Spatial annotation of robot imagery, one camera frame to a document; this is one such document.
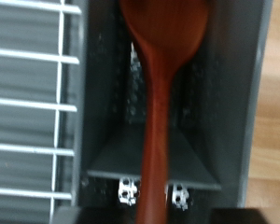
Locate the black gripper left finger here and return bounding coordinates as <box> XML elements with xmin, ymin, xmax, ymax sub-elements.
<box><xmin>50</xmin><ymin>205</ymin><xmax>138</xmax><ymax>224</ymax></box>

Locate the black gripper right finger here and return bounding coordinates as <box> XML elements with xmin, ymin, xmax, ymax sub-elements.
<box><xmin>211</xmin><ymin>207</ymin><xmax>273</xmax><ymax>224</ymax></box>

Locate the brown wooden spoon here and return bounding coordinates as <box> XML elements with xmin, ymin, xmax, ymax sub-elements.
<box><xmin>118</xmin><ymin>0</ymin><xmax>209</xmax><ymax>224</ymax></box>

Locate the dark grey utensil caddy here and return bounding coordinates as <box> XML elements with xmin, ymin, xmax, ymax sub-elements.
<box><xmin>73</xmin><ymin>0</ymin><xmax>273</xmax><ymax>224</ymax></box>

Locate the metal wire dish rack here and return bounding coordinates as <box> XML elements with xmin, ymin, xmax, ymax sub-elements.
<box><xmin>0</xmin><ymin>0</ymin><xmax>85</xmax><ymax>224</ymax></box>

